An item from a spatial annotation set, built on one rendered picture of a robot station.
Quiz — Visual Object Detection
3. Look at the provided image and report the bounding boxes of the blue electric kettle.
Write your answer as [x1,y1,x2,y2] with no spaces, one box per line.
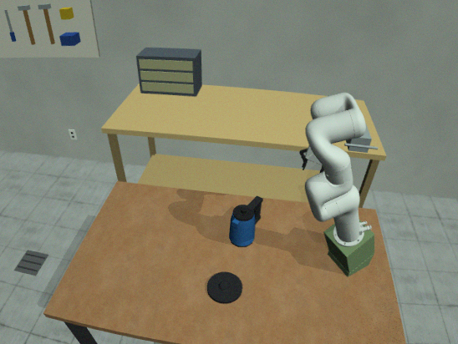
[229,196,263,247]

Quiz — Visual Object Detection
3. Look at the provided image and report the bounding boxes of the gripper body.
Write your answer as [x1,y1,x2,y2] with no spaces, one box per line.
[305,146,322,165]

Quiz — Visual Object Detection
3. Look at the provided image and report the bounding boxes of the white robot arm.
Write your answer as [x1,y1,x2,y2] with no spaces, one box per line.
[305,93,372,247]

